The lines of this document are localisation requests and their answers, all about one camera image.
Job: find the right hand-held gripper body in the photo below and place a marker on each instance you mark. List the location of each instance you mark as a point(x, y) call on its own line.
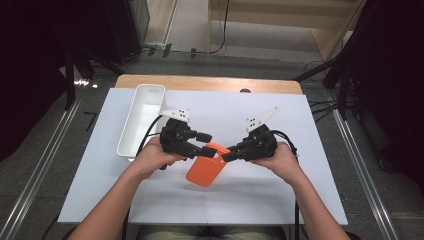
point(261, 143)

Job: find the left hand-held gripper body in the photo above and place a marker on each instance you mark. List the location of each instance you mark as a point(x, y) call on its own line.
point(173, 136)

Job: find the white plastic bin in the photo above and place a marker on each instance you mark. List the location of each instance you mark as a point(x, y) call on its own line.
point(141, 120)

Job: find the person's right hand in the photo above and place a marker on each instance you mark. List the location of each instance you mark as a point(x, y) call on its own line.
point(283, 163)

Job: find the person's left hand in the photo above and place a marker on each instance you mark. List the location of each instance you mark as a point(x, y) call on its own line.
point(151, 158)

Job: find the wooden table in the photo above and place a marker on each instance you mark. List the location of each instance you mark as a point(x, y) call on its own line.
point(200, 82)

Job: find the person's grey-green trousers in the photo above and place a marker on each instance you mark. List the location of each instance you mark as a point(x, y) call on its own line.
point(213, 233)

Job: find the black metal stand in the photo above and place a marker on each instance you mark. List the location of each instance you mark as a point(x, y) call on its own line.
point(70, 83)
point(343, 86)

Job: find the black cabinet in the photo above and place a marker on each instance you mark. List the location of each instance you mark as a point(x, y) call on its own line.
point(126, 26)

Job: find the light wooden shelf unit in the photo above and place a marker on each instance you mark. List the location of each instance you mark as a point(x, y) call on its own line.
point(266, 21)

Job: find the black curtain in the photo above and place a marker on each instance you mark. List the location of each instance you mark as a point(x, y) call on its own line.
point(30, 66)
point(393, 83)

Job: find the metal floor rail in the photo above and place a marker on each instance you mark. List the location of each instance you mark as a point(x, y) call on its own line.
point(360, 166)
point(43, 163)

